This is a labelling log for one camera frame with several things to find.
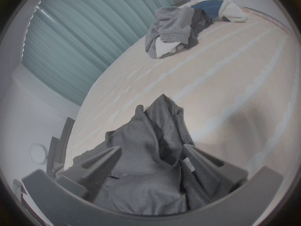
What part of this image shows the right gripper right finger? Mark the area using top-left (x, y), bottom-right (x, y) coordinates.
top-left (183, 144), bottom-right (247, 193)

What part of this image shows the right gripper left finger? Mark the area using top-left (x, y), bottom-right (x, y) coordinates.
top-left (57, 146), bottom-right (122, 203)

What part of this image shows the black T-shirt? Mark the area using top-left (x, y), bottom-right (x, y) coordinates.
top-left (63, 94), bottom-right (235, 216)

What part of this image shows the bed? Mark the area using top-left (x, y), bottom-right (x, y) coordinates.
top-left (63, 0), bottom-right (301, 211)

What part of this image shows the pile of clothes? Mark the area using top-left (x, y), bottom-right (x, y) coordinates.
top-left (145, 0), bottom-right (248, 59)

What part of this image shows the blue-green curtain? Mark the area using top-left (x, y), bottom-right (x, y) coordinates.
top-left (21, 0), bottom-right (188, 106)

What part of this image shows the round white wall fixture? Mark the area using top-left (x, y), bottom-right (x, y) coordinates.
top-left (30, 144), bottom-right (48, 164)

